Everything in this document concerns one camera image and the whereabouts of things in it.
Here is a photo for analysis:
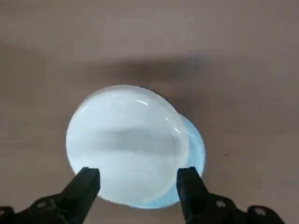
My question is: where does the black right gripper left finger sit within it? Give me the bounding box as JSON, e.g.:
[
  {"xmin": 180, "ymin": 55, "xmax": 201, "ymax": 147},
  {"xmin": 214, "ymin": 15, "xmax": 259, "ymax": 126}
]
[{"xmin": 0, "ymin": 166, "xmax": 101, "ymax": 224}]

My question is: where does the white plate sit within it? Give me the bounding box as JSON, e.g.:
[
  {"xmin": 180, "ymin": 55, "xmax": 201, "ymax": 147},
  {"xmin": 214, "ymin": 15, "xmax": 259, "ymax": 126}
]
[{"xmin": 65, "ymin": 84, "xmax": 189, "ymax": 207}]

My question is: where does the blue plate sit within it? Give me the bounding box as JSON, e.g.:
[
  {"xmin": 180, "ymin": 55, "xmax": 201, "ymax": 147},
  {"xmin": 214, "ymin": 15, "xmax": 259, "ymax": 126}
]
[{"xmin": 130, "ymin": 113, "xmax": 206, "ymax": 210}]

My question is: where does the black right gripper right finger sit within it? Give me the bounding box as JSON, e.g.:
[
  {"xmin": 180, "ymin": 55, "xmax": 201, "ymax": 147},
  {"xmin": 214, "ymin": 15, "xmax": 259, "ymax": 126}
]
[{"xmin": 176, "ymin": 166, "xmax": 289, "ymax": 224}]

